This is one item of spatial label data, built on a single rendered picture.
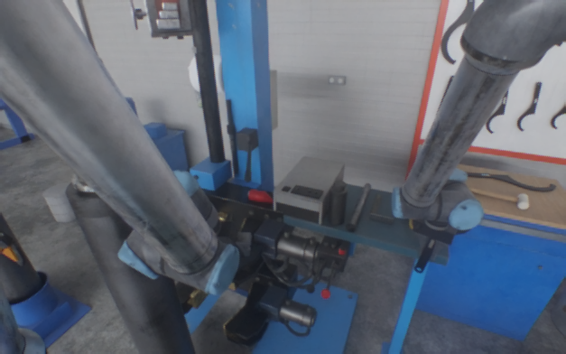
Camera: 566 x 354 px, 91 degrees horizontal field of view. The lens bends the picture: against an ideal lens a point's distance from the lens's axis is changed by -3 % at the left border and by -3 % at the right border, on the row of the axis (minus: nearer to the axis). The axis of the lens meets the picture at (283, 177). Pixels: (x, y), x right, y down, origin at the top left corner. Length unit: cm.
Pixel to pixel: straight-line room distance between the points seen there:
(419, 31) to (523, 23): 234
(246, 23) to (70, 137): 118
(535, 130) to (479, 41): 257
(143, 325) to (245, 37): 123
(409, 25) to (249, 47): 170
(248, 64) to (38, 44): 120
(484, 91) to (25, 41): 57
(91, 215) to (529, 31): 100
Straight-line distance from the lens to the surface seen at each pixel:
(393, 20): 284
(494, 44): 52
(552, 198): 232
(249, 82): 145
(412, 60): 285
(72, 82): 30
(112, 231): 98
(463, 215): 91
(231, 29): 147
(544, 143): 312
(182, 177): 65
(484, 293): 236
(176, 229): 42
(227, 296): 227
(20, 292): 253
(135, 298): 117
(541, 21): 51
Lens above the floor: 189
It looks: 29 degrees down
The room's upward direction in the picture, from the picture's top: 1 degrees counter-clockwise
